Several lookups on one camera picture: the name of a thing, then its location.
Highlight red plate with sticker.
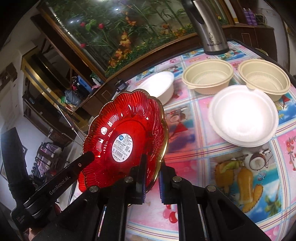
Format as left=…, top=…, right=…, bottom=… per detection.
left=78, top=89, right=169, bottom=192

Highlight white bowl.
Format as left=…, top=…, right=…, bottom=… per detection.
left=208, top=85, right=279, bottom=148
left=136, top=71, right=175, bottom=105

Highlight beige bowl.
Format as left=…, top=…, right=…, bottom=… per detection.
left=182, top=59, right=234, bottom=95
left=238, top=59, right=291, bottom=102

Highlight colourful fruit tablecloth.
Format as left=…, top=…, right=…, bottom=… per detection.
left=127, top=49, right=295, bottom=240

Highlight small black jar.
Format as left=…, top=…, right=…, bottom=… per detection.
left=115, top=79, right=127, bottom=93

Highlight blue container on counter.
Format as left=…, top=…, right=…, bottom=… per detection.
left=77, top=75, right=92, bottom=93

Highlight flower display cabinet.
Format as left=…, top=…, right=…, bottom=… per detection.
left=36, top=0, right=230, bottom=80

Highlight green stool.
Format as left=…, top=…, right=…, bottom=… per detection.
left=255, top=48, right=269, bottom=56

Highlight wooden side counter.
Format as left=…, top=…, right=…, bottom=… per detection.
left=75, top=24, right=278, bottom=116

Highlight steel thermos jug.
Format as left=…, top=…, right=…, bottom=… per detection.
left=181, top=0, right=229, bottom=55

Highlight purple bottles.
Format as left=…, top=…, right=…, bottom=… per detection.
left=243, top=8, right=257, bottom=26

